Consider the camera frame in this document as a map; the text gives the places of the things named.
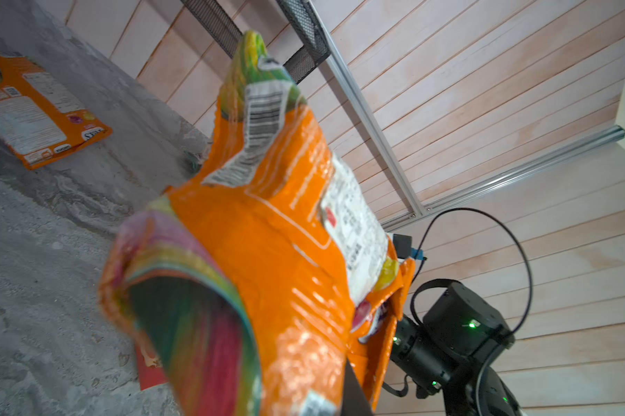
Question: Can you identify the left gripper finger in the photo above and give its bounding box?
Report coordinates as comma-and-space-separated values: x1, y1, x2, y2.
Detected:
342, 360, 373, 416

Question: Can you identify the orange candy bag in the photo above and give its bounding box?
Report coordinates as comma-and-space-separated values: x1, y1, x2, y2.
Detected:
0, 52, 113, 170
99, 31, 416, 415

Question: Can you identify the red paper bag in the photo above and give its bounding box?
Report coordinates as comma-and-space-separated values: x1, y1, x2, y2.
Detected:
135, 343, 168, 391

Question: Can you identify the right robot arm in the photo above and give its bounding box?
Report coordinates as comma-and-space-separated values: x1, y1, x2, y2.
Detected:
391, 279, 523, 415

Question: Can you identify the orange candy bag back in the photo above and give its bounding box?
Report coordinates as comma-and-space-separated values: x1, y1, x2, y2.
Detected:
0, 52, 113, 170

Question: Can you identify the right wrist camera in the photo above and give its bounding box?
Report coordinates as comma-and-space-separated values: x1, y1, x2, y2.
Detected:
392, 233, 426, 261

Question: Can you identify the aluminium frame rail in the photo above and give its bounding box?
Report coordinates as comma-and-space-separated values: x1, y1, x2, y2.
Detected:
319, 1, 625, 210

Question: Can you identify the black mesh wall basket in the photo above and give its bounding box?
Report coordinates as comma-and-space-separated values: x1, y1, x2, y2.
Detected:
183, 1, 330, 83

